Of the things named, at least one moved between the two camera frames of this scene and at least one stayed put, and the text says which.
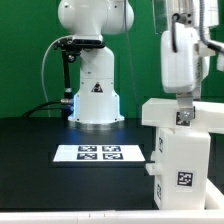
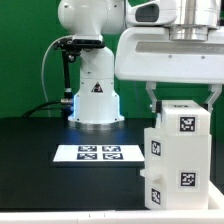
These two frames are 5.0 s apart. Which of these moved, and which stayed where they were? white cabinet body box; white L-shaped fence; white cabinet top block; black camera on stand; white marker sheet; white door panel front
Moved: white door panel front; white cabinet top block
Stayed: white cabinet body box; white L-shaped fence; white marker sheet; black camera on stand
